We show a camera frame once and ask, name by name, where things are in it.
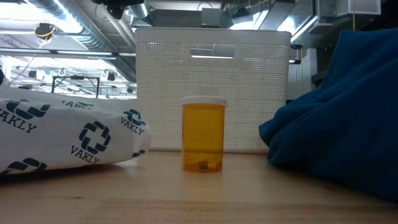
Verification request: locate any black yellow ceiling cord reel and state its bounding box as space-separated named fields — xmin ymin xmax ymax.
xmin=34 ymin=22 xmax=57 ymax=42

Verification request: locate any white perforated plastic basket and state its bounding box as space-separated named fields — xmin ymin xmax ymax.
xmin=134 ymin=27 xmax=292 ymax=154

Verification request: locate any black metal frame stand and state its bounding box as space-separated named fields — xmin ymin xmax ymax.
xmin=51 ymin=75 xmax=101 ymax=99

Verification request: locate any grey ceiling unit box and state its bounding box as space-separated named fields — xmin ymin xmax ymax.
xmin=201 ymin=7 xmax=222 ymax=28

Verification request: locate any silver ventilation duct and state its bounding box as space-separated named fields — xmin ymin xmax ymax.
xmin=27 ymin=0 xmax=150 ymax=82

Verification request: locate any amber pill bottle white cap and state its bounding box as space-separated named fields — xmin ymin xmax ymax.
xmin=180 ymin=95 xmax=228 ymax=174

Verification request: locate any white Vakly printed pouch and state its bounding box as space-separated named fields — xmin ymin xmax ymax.
xmin=0 ymin=86 xmax=152 ymax=177

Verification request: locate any dark blue drawstring garment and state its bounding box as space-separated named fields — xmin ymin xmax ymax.
xmin=258 ymin=27 xmax=398 ymax=203

